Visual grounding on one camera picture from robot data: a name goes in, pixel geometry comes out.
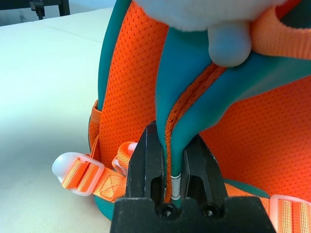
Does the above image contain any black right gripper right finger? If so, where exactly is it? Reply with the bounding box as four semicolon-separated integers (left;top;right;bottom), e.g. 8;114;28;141
181;133;228;199

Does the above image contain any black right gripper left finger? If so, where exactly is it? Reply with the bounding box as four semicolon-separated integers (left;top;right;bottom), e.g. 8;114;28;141
126;120;168;206

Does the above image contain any orange and teal backpack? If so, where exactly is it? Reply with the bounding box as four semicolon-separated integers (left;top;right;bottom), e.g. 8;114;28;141
52;0;311;233

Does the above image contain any light blue plush head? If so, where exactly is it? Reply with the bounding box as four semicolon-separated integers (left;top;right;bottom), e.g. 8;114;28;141
135;0;290;67

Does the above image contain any black framed side table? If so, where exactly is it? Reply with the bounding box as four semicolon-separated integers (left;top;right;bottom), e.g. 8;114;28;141
29;0;71;20

